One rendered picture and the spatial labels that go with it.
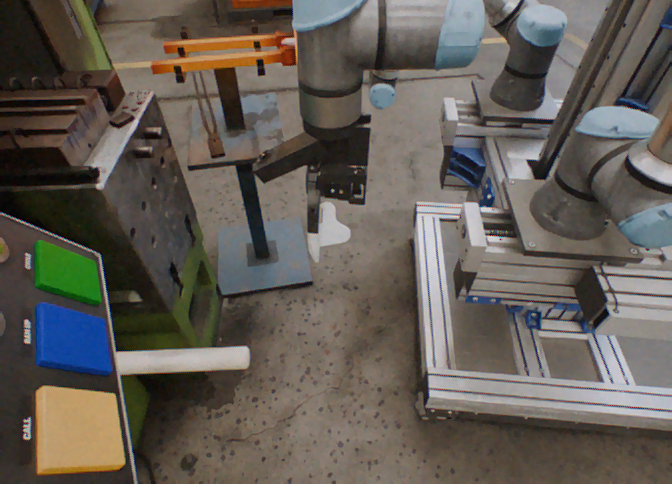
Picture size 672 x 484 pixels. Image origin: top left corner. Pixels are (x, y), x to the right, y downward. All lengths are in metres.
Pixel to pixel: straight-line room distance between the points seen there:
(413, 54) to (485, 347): 1.11
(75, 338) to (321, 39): 0.40
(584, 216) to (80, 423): 0.83
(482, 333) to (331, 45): 1.16
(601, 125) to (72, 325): 0.80
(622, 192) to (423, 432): 1.01
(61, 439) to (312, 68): 0.41
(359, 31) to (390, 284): 1.40
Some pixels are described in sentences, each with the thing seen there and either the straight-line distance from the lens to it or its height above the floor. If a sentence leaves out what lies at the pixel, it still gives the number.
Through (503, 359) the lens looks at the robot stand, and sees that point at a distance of 1.41.
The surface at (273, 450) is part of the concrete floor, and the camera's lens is 1.45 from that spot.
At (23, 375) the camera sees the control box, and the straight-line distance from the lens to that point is 0.46.
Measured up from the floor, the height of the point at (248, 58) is 0.95.
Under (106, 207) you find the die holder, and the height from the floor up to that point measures 0.86.
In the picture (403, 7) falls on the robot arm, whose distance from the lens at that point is 0.44.
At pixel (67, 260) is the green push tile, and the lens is 0.59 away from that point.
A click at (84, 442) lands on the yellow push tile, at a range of 0.45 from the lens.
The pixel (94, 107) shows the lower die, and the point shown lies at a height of 0.97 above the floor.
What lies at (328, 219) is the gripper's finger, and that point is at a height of 1.00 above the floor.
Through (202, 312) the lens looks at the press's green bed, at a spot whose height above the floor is 0.15.
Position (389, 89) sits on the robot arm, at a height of 0.85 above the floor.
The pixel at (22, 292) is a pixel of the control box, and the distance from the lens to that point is 0.52.
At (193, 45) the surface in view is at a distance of 1.28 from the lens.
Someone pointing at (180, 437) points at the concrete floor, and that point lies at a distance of 1.53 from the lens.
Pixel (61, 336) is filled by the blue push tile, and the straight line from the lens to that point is 0.50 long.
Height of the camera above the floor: 1.39
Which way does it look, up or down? 47 degrees down
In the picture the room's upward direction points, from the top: straight up
